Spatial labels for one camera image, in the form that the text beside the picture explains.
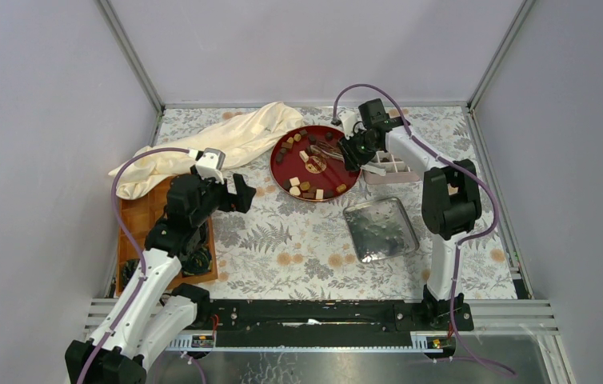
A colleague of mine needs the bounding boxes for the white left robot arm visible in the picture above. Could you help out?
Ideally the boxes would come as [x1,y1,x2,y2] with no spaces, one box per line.
[65,174,256,383]

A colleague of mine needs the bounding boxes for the silver tin lid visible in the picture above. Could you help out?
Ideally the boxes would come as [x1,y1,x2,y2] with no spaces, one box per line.
[342,197,420,263]

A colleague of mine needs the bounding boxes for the floral table mat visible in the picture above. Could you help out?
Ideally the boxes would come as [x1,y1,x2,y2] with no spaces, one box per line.
[145,106,520,302]

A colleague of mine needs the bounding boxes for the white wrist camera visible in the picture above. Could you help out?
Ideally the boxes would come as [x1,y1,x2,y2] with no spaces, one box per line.
[331,110,359,138]
[188,148,226,184]

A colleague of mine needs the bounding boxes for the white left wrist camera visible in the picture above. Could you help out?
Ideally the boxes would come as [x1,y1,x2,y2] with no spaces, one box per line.
[188,148,226,184]

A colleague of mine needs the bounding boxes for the wooden compartment tray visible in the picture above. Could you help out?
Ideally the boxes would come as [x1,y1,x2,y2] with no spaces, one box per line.
[110,179,218,297]

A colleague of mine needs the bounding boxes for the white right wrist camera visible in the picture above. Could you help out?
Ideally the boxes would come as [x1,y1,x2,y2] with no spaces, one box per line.
[331,110,359,138]

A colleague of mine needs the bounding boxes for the cream cloth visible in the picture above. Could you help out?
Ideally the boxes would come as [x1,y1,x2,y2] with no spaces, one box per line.
[115,102,304,200]

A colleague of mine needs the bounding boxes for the black paper cup liners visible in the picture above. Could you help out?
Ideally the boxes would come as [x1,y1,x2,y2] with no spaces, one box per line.
[118,226,213,288]

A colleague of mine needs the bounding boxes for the pink tin with white dividers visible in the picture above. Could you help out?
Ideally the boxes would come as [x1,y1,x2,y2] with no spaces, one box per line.
[362,151,420,185]

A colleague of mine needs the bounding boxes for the silver metal tongs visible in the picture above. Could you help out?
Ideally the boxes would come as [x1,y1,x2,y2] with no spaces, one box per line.
[309,141,345,162]

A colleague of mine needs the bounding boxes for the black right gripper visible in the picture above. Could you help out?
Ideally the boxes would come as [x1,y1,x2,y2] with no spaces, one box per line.
[336,127,378,172]

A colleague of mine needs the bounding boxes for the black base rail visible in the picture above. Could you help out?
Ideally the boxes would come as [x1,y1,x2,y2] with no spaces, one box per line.
[190,299,474,348]

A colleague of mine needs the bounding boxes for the red round tray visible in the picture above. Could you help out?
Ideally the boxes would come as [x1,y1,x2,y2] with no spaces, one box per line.
[269,126,361,202]

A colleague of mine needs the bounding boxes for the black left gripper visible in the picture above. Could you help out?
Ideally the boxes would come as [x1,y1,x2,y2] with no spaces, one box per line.
[191,166,258,228]

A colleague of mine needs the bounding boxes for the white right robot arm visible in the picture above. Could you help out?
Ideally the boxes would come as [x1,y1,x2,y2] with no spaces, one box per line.
[331,98,482,330]

